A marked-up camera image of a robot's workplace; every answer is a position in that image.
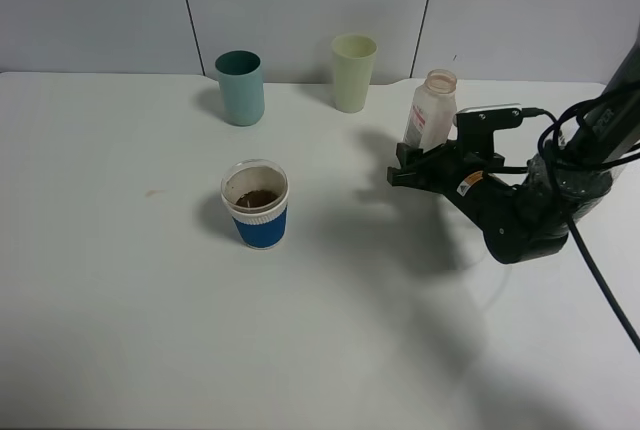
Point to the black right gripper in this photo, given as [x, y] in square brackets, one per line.
[518, 222]

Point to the clear plastic drink bottle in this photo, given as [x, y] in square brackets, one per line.
[432, 111]

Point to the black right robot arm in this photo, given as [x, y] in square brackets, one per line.
[579, 150]

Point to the pale green plastic cup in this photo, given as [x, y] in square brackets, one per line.
[353, 59]

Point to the blue sleeved paper cup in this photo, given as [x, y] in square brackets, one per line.
[256, 192]

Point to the teal plastic cup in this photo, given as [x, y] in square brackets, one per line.
[241, 85]

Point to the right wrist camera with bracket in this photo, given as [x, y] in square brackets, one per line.
[476, 127]

